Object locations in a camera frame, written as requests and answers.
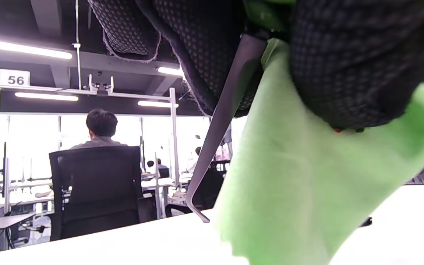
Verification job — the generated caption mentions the white number sign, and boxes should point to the white number sign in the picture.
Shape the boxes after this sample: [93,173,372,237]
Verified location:
[0,69,31,87]

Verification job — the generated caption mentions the ceiling light strip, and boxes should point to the ceiling light strip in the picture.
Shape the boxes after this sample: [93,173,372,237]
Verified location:
[137,100,179,108]
[0,37,73,60]
[14,92,79,102]
[157,66,185,78]

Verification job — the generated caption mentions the overhead camera bracket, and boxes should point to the overhead camera bracket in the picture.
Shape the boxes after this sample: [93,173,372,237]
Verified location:
[83,75,115,95]

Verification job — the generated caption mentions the green microfibre cloth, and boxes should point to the green microfibre cloth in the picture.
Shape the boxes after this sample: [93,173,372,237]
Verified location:
[214,0,424,265]

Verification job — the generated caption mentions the person's right hand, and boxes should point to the person's right hand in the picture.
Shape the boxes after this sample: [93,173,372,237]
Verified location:
[290,0,424,130]

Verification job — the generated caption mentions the black sunglasses thin temples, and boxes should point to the black sunglasses thin temples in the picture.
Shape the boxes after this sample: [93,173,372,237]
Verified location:
[185,34,373,226]

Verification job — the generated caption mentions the black mesh office chair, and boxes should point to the black mesh office chair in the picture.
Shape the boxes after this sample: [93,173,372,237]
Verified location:
[165,160,231,218]
[48,145,143,241]

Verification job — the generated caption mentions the person's left hand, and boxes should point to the person's left hand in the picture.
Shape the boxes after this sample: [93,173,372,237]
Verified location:
[87,0,268,119]

